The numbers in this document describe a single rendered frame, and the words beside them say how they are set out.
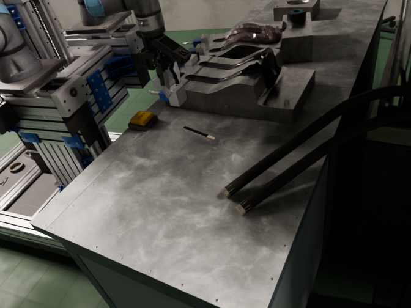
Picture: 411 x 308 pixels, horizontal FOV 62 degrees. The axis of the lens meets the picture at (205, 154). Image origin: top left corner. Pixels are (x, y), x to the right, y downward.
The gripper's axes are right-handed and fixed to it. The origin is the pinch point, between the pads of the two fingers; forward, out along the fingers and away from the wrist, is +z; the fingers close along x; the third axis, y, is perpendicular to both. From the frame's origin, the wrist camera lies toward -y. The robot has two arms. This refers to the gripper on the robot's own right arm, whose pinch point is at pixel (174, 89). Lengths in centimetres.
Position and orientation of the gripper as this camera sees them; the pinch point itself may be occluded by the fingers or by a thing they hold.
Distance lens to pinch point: 112.4
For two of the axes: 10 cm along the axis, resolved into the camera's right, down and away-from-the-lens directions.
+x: -4.7, 6.3, -6.2
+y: -8.7, -1.9, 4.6
